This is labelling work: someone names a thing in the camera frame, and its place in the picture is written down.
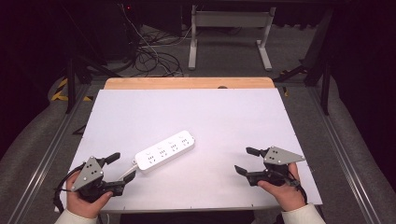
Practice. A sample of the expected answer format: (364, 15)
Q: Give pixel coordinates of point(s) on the white metal stand frame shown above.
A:
(230, 20)

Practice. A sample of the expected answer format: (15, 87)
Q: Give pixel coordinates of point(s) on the white table board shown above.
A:
(199, 112)

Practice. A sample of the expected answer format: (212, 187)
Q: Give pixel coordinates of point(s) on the person's left hand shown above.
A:
(84, 207)

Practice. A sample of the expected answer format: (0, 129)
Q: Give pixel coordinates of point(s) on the grey metal floor rail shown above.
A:
(339, 155)
(46, 155)

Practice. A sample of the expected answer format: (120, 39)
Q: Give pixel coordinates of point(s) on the black metal stand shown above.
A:
(320, 62)
(71, 84)

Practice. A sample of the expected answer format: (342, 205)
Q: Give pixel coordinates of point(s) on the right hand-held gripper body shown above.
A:
(278, 157)

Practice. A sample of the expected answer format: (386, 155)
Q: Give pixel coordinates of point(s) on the black equipment box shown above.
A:
(120, 28)

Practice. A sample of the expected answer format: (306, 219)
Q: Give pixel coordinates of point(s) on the yellow black hazard tape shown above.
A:
(60, 93)

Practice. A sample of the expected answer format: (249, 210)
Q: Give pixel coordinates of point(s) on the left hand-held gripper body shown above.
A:
(90, 174)

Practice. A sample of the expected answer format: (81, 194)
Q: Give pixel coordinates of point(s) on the person's right hand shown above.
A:
(288, 196)

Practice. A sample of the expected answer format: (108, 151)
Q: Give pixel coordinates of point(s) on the white power strip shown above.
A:
(166, 150)

